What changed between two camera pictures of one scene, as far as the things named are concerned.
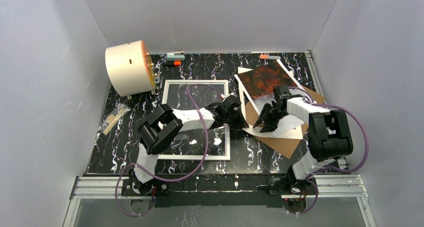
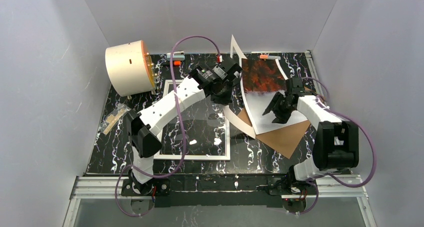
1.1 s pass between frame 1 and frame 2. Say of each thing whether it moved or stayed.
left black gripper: moved
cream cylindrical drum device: stayed
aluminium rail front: stayed
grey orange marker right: stayed
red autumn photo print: moved
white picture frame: stayed
